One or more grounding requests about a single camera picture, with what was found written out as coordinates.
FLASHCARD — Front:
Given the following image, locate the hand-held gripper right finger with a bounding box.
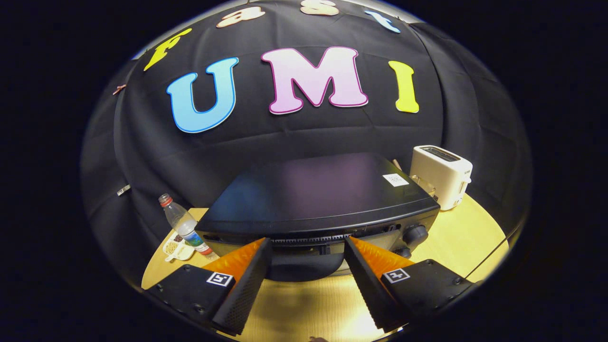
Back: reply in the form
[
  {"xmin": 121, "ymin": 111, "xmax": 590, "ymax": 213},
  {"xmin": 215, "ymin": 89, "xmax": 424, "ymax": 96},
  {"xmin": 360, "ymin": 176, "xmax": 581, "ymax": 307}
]
[{"xmin": 344, "ymin": 237, "xmax": 475, "ymax": 332}]

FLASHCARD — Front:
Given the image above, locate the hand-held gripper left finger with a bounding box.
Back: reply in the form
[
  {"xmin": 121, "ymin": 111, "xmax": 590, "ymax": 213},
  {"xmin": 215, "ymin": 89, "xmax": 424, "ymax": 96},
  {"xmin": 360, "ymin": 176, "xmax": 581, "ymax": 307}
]
[{"xmin": 142, "ymin": 237, "xmax": 272, "ymax": 336}]

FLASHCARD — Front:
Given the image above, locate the black toaster oven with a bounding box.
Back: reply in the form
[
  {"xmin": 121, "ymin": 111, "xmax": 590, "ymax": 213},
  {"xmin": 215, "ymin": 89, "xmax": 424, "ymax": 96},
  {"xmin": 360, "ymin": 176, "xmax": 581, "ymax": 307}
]
[{"xmin": 195, "ymin": 152, "xmax": 441, "ymax": 283}]

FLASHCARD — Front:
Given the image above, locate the white bread toaster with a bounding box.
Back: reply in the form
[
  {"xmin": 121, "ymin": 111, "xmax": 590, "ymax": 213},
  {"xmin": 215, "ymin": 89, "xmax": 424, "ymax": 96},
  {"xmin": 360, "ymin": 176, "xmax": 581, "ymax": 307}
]
[{"xmin": 409, "ymin": 145, "xmax": 473, "ymax": 211}]

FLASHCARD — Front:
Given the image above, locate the clear plastic water bottle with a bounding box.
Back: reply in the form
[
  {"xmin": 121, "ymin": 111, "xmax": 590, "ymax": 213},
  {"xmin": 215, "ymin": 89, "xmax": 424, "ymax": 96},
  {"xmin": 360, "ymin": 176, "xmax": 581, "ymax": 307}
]
[{"xmin": 158, "ymin": 193, "xmax": 213, "ymax": 256}]

